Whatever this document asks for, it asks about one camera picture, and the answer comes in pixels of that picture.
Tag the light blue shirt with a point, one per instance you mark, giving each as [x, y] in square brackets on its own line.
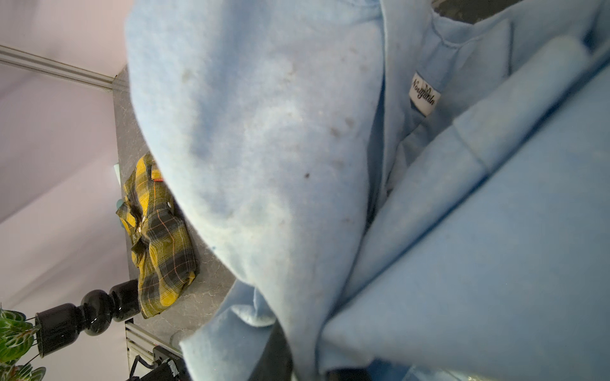
[400, 196]

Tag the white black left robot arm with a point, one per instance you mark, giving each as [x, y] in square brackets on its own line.
[61, 326]

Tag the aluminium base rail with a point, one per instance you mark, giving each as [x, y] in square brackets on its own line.
[146, 353]

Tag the green potted plant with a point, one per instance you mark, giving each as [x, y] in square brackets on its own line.
[18, 336]

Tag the yellow plaid shirt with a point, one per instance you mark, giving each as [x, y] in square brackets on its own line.
[161, 247]

